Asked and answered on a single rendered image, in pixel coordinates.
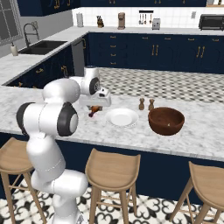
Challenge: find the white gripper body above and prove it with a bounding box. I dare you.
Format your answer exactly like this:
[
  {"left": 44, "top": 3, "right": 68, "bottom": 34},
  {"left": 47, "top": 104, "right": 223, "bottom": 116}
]
[{"left": 78, "top": 94, "right": 112, "bottom": 108}]

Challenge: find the brown chicken drumstick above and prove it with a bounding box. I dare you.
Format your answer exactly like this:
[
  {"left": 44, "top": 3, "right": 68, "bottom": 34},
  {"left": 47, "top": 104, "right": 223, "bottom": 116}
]
[{"left": 87, "top": 105, "right": 102, "bottom": 118}]

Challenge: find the brown wooden bowl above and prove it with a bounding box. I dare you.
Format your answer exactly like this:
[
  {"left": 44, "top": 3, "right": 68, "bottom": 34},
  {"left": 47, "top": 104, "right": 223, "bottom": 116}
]
[{"left": 147, "top": 107, "right": 186, "bottom": 137}]

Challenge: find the white round plate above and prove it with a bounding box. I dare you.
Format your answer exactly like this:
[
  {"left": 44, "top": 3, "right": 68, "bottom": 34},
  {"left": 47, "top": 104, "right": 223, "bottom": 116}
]
[{"left": 105, "top": 108, "right": 140, "bottom": 128}]

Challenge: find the steel dishwasher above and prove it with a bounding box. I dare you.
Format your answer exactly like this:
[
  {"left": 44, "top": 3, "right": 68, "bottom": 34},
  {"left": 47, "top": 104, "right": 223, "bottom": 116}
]
[{"left": 71, "top": 38, "right": 88, "bottom": 78}]

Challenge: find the navy sink cupboard run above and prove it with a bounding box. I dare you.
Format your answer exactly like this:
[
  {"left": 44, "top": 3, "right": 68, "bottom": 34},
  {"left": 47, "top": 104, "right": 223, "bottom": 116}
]
[{"left": 5, "top": 44, "right": 75, "bottom": 89}]

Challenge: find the black kitchen sink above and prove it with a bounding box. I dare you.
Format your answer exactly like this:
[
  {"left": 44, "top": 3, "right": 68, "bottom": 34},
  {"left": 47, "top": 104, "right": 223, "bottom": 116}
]
[{"left": 17, "top": 39, "right": 68, "bottom": 56}]

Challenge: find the light wooden bar stool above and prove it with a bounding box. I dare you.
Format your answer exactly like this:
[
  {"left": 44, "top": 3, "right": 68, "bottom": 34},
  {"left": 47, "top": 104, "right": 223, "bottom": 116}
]
[
  {"left": 84, "top": 148, "right": 142, "bottom": 224},
  {"left": 169, "top": 160, "right": 224, "bottom": 224},
  {"left": 0, "top": 136, "right": 47, "bottom": 224}
]

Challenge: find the wooden knife block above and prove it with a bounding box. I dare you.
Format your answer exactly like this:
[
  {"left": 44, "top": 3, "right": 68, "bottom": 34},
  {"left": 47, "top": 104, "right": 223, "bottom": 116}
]
[{"left": 96, "top": 15, "right": 105, "bottom": 29}]

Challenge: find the navy base cupboard run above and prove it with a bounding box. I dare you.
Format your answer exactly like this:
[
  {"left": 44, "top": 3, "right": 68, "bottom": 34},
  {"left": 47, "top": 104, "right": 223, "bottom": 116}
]
[{"left": 86, "top": 31, "right": 224, "bottom": 75}]

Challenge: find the white paper towel roll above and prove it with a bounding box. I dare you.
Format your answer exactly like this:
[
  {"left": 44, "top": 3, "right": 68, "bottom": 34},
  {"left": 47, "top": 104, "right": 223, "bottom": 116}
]
[{"left": 76, "top": 12, "right": 84, "bottom": 28}]

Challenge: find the brown coffee machine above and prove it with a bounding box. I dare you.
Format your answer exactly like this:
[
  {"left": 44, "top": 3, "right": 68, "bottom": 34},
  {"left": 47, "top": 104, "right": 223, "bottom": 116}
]
[{"left": 117, "top": 11, "right": 126, "bottom": 31}]

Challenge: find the dark metal tap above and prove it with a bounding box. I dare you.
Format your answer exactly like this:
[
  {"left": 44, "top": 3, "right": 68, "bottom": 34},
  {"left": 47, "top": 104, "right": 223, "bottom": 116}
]
[{"left": 23, "top": 23, "right": 40, "bottom": 48}]

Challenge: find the white soap dispenser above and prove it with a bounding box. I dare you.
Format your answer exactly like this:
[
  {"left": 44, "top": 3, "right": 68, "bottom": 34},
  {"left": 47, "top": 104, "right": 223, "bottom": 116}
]
[{"left": 10, "top": 42, "right": 19, "bottom": 57}]

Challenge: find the silver toaster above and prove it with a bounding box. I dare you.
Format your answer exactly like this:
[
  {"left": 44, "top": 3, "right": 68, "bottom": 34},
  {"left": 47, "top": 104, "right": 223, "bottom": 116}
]
[{"left": 151, "top": 17, "right": 162, "bottom": 31}]

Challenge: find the grey framed window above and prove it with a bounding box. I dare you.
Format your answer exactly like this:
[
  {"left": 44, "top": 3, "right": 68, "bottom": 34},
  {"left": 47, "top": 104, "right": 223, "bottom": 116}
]
[{"left": 0, "top": 0, "right": 24, "bottom": 46}]

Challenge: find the black toaster oven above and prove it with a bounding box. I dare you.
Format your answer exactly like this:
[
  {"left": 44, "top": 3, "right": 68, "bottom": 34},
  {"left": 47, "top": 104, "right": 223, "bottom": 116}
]
[{"left": 198, "top": 13, "right": 224, "bottom": 32}]

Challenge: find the navy wall cupboard run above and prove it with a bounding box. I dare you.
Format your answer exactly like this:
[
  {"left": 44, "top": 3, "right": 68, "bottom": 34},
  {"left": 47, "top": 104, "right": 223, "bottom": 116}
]
[{"left": 17, "top": 0, "right": 208, "bottom": 18}]

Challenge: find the rail with hanging tools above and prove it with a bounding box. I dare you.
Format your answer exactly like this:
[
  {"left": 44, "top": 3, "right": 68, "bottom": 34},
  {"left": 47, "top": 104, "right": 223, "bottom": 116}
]
[{"left": 138, "top": 10, "right": 154, "bottom": 25}]

